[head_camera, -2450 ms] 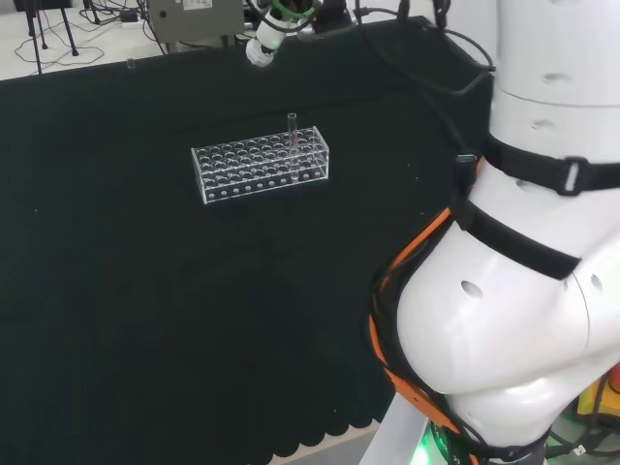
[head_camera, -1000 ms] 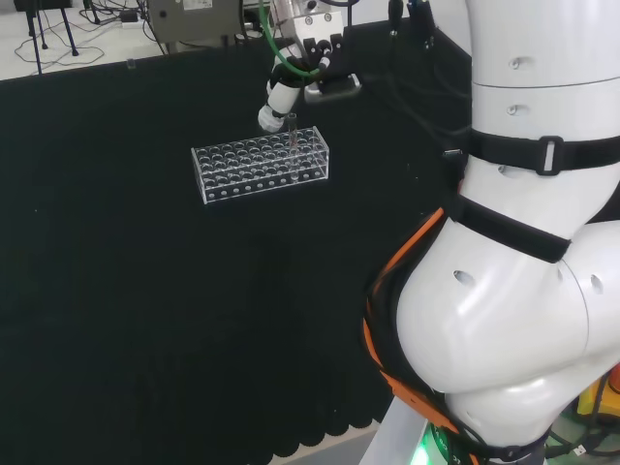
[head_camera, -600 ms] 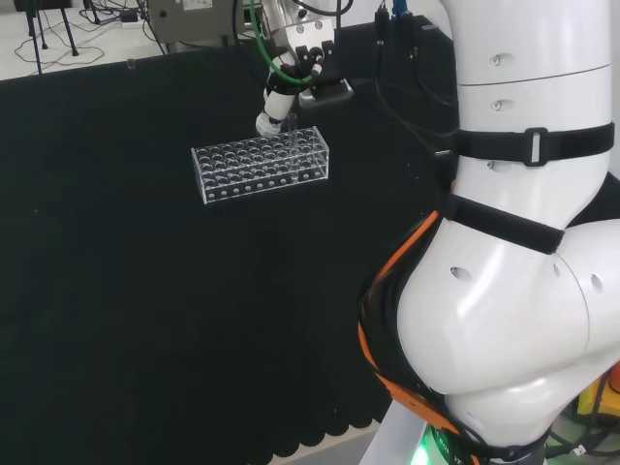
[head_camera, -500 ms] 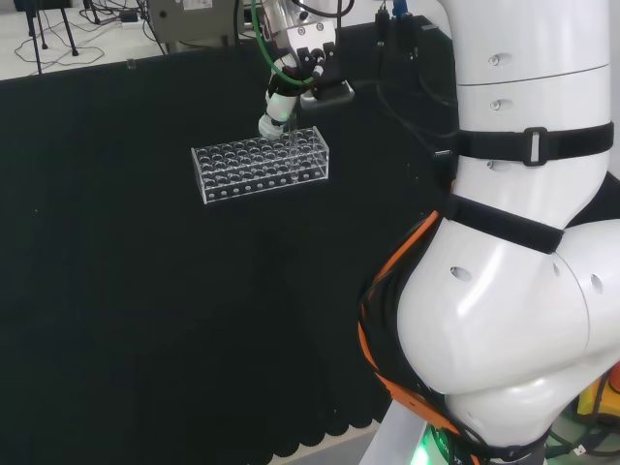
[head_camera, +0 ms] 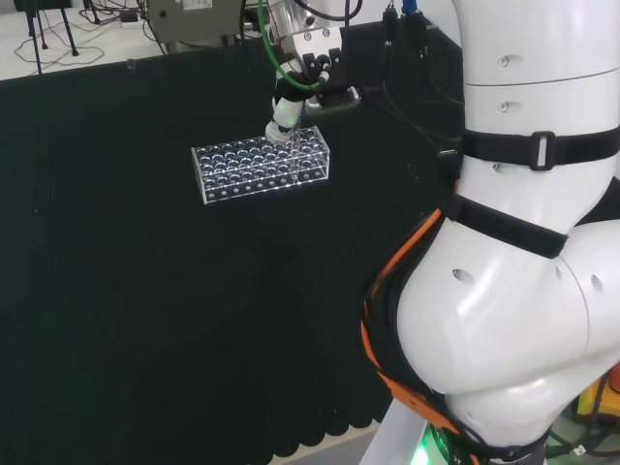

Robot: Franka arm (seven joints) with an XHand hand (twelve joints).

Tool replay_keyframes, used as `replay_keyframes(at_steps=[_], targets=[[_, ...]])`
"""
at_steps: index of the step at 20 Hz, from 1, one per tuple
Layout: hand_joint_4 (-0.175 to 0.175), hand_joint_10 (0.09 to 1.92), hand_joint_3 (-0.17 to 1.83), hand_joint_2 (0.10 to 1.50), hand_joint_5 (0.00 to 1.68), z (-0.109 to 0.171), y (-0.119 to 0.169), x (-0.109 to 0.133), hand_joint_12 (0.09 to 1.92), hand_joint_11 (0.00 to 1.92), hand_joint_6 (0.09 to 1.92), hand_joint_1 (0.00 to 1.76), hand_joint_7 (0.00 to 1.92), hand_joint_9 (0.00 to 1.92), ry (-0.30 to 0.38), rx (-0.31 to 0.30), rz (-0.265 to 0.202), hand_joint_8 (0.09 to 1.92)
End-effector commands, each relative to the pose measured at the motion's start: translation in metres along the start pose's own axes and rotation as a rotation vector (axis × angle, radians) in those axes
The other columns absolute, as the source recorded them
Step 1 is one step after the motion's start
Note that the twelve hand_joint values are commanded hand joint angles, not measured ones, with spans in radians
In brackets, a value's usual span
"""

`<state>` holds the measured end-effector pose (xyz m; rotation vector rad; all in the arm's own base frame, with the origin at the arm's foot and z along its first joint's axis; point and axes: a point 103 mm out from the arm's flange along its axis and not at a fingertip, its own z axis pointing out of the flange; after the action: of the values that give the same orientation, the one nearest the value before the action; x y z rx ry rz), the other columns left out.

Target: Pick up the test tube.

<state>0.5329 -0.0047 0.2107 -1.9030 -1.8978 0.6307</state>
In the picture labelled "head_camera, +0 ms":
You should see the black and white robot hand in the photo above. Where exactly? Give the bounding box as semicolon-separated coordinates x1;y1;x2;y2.
264;26;347;146

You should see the clear glass test tube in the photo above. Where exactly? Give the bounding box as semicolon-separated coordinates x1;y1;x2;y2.
289;114;302;187

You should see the clear test tube rack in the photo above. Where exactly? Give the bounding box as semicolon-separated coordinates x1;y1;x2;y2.
191;125;332;205

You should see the grey metal box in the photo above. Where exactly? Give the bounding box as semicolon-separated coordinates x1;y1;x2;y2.
145;0;246;48

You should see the black tripod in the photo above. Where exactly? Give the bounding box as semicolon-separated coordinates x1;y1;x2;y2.
11;0;81;58

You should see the black cloth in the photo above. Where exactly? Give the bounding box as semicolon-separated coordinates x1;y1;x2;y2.
0;19;467;460

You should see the yellow stop button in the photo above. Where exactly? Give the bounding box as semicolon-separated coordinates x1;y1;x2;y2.
574;366;620;428

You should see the green cable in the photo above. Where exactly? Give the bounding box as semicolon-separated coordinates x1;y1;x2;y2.
256;0;331;92

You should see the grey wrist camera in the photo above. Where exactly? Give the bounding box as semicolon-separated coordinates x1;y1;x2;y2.
303;85;363;118

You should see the black cable with plug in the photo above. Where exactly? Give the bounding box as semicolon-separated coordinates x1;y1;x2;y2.
381;0;467;164

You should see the thin black floor cable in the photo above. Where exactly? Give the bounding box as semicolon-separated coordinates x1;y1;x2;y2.
13;26;107;78

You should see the orange cable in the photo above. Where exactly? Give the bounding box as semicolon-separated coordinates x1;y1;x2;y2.
359;206;467;438

